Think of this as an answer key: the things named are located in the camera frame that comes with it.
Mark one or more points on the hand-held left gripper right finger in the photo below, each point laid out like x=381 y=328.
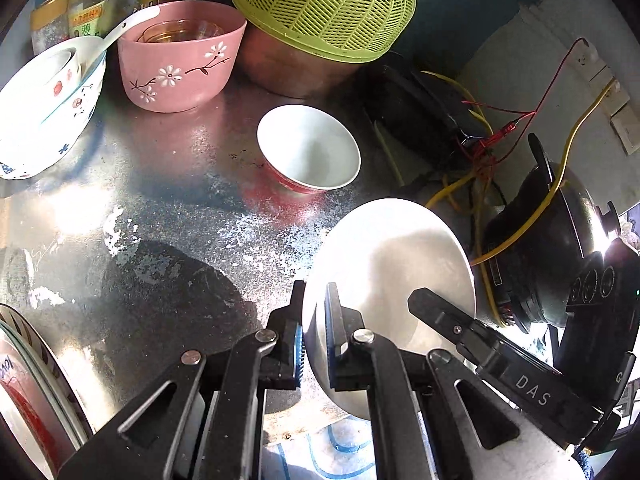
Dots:
x=331 y=320

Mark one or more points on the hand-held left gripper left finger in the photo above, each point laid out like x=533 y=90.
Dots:
x=299 y=350

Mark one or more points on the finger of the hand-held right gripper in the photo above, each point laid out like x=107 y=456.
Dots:
x=450 y=327

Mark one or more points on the plain white plate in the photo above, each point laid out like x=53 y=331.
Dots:
x=400 y=270

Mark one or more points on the white bear print plate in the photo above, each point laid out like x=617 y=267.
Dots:
x=325 y=455

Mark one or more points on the black electric wok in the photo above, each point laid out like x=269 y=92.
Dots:
x=540 y=260

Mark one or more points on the red bowl white inside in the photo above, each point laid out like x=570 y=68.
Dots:
x=310 y=150

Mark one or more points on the white plate dashed rim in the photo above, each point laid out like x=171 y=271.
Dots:
x=75 y=400

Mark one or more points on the black electrical box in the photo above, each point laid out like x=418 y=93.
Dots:
x=415 y=100

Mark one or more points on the copper metal pot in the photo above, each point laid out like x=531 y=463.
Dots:
x=290 y=72

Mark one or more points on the pink floral bowl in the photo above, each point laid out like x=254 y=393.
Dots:
x=175 y=85

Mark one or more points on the green plastic colander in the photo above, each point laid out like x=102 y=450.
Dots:
x=325 y=5

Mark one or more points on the clear glass cup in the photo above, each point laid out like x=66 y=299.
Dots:
x=165 y=32

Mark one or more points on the white cartoon print bowl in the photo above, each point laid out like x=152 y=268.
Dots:
x=40 y=135

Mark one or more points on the white ceramic spoon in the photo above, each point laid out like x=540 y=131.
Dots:
x=130 y=22

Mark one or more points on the small white printed cup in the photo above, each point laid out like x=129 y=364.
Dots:
x=60 y=77

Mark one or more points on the labelled yellow sauce bottle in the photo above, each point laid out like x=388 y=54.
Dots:
x=87 y=10

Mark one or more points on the seasoning jar yellow lid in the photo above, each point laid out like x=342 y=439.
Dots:
x=50 y=25

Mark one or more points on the white wall socket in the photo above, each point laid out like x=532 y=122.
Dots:
x=602 y=75
x=627 y=127

